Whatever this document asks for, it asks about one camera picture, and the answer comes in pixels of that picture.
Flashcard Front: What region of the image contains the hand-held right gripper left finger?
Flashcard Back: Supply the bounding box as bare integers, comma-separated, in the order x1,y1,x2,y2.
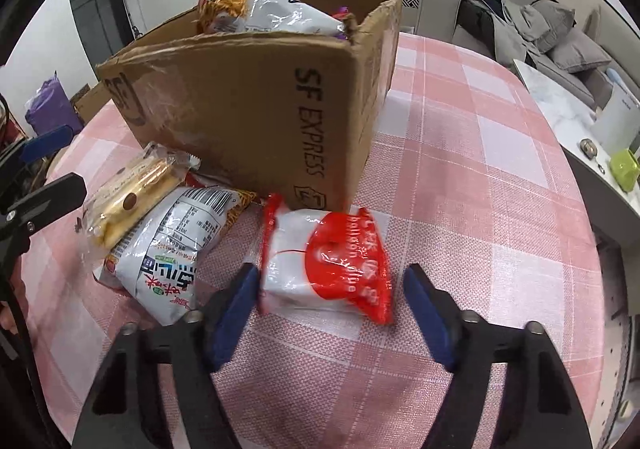
72,263,261,449

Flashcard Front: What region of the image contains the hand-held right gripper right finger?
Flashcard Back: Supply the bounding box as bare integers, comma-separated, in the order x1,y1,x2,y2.
402,263,593,449

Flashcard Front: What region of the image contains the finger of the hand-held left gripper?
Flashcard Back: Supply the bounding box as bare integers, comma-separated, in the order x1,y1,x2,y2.
0,125,75,180
0,173,87,236

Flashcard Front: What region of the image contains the yellow bread packet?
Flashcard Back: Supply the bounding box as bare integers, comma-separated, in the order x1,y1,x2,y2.
77,143,201,250

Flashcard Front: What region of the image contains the white noodle snack packet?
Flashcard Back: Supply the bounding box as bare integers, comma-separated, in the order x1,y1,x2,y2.
196,0,348,36
95,185,261,325

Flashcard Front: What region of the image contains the red and white packet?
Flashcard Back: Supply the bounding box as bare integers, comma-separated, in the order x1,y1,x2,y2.
259,193,394,326

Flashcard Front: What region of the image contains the brown cardboard box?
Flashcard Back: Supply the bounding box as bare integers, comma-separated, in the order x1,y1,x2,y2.
96,0,403,212

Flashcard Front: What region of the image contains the purple snack packet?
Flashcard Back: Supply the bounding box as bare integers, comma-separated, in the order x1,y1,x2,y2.
336,5,358,41

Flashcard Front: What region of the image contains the person's left hand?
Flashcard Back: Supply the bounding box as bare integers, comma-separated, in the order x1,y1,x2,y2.
0,274,21,335

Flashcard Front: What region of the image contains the purple bag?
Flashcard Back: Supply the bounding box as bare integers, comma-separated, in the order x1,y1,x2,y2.
25,73,83,136

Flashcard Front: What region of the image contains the cardboard box on floor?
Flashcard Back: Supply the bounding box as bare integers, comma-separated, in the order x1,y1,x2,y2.
70,82,111,122

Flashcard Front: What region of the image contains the pink checked tablecloth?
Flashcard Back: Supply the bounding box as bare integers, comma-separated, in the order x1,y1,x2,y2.
20,32,606,449

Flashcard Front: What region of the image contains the metal tea strainer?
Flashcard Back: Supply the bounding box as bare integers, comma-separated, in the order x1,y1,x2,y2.
579,139,608,172

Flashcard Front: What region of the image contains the small green container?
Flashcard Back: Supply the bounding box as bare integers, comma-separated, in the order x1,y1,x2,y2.
609,149,640,192

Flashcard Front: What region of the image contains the marble coffee table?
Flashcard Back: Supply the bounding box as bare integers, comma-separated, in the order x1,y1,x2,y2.
512,59,640,240

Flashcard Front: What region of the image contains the white electric kettle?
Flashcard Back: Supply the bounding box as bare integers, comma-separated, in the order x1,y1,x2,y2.
590,79,640,155

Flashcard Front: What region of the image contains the dark jacket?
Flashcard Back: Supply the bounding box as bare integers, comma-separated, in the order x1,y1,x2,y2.
460,0,531,67

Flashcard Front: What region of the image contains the grey cushion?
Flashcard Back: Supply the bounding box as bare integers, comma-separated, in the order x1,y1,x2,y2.
520,0,576,52
547,29,613,75

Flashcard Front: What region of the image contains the grey sofa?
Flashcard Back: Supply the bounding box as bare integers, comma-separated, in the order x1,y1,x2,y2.
417,0,616,110

